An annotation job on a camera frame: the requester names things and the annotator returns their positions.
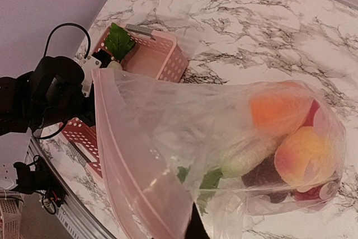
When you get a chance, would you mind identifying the red apple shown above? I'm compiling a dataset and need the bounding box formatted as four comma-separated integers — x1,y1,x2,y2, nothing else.
302,99,320,126

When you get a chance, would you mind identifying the red strawberry fruit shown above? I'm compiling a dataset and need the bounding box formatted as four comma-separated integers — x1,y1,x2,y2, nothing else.
293,181,337,201

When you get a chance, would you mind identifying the pink perforated plastic basket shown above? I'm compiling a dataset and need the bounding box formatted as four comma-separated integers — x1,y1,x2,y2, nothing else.
62,24,189,181

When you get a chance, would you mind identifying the clear zip top bag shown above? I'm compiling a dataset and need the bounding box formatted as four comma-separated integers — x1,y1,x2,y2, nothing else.
92,68,346,238

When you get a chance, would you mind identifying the white radish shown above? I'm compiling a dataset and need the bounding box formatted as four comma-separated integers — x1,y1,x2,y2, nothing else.
107,60,123,71

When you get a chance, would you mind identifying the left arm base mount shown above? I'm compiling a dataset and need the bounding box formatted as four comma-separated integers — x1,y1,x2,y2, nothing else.
12,155,67,215

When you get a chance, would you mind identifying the green lettuce leaf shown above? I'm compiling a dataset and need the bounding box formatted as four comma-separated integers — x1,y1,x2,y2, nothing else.
105,23,135,62

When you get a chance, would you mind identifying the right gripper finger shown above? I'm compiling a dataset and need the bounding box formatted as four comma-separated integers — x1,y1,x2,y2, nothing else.
185,203,210,239

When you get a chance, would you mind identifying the front aluminium rail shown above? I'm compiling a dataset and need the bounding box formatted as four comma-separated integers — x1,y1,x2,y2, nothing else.
28,138,115,238

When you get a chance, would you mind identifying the dark purple beet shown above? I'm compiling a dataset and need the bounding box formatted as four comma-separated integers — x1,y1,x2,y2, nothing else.
242,154,289,204

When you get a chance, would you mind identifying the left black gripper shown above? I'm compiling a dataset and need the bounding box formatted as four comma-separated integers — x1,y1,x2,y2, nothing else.
27,56,96,131

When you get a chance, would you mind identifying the orange tangerine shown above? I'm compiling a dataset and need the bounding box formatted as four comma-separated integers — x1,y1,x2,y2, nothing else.
249,81,313,137

